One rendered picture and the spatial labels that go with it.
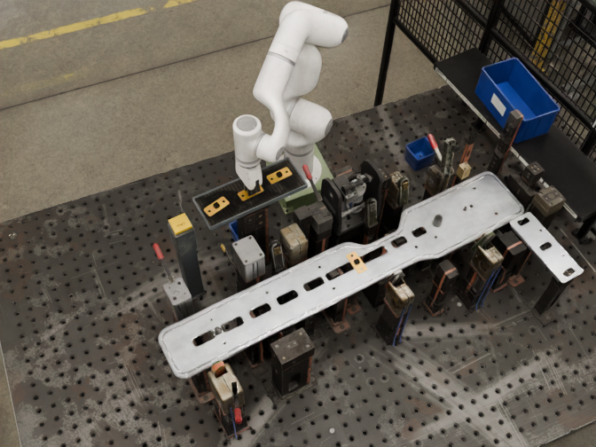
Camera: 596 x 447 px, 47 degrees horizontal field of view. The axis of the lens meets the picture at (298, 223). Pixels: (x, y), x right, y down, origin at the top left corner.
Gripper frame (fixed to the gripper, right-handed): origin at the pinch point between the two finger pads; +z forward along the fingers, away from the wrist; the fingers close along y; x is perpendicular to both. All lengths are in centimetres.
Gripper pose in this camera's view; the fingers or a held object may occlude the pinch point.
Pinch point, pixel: (250, 187)
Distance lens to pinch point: 230.7
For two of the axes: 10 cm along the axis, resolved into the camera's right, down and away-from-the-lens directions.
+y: 5.4, 7.1, -4.6
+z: -0.2, 5.6, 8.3
